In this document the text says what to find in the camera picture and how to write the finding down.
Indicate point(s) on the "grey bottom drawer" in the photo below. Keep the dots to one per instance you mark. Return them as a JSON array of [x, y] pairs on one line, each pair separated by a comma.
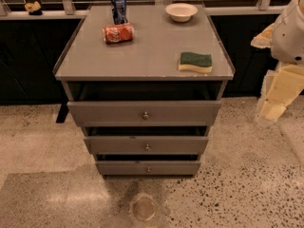
[[142, 168]]

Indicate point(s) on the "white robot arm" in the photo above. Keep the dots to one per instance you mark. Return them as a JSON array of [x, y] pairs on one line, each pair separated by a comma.
[[288, 36]]

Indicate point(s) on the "orange soda can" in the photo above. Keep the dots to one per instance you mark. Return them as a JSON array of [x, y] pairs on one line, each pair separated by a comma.
[[118, 33]]

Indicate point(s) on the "small object on ledge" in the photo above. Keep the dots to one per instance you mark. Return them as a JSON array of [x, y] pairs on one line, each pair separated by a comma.
[[33, 8]]

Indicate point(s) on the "grey top drawer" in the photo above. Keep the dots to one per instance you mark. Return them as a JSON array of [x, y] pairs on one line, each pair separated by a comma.
[[144, 113]]

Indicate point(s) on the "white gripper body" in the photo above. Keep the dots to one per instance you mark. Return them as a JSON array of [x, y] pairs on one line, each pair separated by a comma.
[[289, 38]]

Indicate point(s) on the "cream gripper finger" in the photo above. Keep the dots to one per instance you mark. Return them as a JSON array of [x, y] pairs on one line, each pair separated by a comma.
[[267, 113], [264, 39]]

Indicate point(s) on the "grey drawer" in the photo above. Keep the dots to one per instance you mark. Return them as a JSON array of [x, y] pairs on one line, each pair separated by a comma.
[[145, 144], [144, 113], [142, 168]]

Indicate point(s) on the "grey drawer cabinet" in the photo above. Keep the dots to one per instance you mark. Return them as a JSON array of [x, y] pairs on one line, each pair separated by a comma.
[[143, 69]]

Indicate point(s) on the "blue soda can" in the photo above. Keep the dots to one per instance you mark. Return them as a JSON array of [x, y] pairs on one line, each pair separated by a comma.
[[119, 11]]

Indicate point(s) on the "white bowl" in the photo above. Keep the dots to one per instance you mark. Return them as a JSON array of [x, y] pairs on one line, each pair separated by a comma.
[[181, 12]]

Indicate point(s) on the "green yellow sponge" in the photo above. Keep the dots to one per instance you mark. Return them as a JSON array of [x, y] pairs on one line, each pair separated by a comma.
[[201, 63]]

